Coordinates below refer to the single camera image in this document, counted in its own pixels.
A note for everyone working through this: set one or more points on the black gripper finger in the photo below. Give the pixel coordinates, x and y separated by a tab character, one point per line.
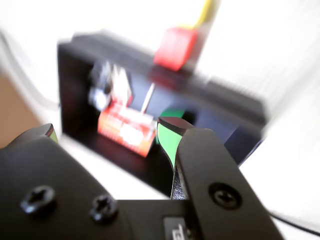
212	175
50	187

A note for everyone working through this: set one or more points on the green wooden cube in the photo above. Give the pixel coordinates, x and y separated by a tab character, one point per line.
172	112

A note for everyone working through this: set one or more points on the red wooden cube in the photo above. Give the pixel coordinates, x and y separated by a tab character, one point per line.
175	48

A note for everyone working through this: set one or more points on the yellow wooden cube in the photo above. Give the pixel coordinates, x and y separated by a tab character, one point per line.
206	12

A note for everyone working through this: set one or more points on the black cardboard box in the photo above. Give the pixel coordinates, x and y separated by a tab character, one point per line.
75	87

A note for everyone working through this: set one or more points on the orange matchbox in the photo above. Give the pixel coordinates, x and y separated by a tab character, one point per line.
120	130

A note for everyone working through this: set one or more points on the red-tipped matchstick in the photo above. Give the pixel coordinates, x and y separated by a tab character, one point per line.
148	97

